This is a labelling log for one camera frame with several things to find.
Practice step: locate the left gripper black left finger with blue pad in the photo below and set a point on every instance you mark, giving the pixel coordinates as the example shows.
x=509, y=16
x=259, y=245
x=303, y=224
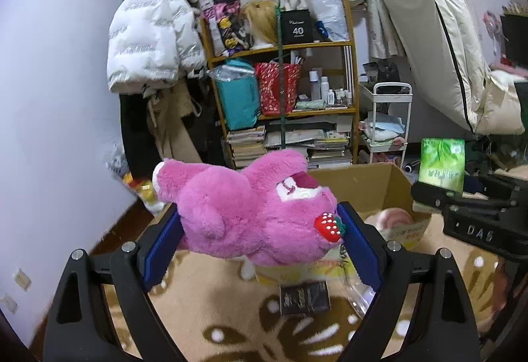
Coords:
x=80, y=326

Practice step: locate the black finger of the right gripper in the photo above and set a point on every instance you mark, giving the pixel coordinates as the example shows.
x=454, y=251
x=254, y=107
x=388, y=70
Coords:
x=431, y=199

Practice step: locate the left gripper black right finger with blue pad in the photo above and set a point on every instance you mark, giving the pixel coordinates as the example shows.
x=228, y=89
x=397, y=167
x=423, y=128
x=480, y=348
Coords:
x=420, y=311

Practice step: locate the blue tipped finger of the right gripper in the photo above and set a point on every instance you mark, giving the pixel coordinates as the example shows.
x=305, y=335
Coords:
x=493, y=185

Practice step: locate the green tissue pack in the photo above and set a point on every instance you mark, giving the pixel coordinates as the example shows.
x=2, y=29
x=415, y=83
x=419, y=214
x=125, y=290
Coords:
x=442, y=163

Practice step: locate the pink plush bear toy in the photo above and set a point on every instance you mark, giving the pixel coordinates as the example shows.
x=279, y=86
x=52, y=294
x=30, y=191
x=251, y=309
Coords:
x=273, y=212

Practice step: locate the pink swirl roll plush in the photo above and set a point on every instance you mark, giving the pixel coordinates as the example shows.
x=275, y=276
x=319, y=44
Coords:
x=389, y=218

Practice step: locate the cardboard box with yellow print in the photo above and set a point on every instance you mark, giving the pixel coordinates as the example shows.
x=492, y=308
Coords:
x=370, y=189

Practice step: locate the purple toy in plastic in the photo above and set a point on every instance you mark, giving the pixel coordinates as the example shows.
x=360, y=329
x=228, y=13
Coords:
x=358, y=294

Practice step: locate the white utility cart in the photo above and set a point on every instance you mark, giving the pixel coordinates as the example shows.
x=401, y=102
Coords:
x=386, y=134

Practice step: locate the black Face tissue pack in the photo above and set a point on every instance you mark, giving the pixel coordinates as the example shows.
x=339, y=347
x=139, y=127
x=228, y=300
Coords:
x=304, y=299

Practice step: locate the beige brown patterned blanket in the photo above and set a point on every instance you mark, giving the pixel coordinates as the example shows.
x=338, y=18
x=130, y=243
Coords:
x=214, y=315

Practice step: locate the plastic bag with toys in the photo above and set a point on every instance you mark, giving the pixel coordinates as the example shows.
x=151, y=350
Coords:
x=142, y=188

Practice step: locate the wooden shelf unit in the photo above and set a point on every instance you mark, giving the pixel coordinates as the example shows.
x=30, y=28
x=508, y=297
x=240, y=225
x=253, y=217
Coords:
x=349, y=72

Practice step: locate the cream folded mattress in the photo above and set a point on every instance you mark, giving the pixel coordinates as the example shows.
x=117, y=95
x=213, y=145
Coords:
x=442, y=45

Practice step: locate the stack of books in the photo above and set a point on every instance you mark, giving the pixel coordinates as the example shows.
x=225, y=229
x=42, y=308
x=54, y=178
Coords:
x=246, y=145

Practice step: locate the red patterned gift bag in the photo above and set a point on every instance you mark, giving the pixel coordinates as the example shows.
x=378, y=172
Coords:
x=267, y=75

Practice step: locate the black box number 40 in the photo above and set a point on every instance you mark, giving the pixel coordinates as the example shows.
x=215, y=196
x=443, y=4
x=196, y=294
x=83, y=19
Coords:
x=296, y=27

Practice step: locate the beige hanging coat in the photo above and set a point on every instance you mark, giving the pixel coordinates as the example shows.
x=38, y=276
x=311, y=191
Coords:
x=166, y=109

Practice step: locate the teal shopping bag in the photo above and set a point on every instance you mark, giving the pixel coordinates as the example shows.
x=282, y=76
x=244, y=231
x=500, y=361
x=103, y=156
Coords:
x=238, y=91

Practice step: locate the green thin pole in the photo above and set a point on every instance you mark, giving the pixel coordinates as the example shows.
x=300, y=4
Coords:
x=282, y=93

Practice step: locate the blonde wig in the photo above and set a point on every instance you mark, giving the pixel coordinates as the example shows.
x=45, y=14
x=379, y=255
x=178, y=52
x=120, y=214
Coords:
x=262, y=22

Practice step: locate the white puffer jacket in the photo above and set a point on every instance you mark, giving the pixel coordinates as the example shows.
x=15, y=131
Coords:
x=152, y=43

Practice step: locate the lower wall socket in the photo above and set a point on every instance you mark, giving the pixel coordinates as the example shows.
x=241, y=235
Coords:
x=9, y=303

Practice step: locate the wall socket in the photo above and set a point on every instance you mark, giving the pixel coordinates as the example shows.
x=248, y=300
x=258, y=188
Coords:
x=22, y=280
x=9, y=303

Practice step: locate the upper wall socket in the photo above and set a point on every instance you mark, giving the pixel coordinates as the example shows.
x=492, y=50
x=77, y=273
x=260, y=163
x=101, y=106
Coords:
x=22, y=280

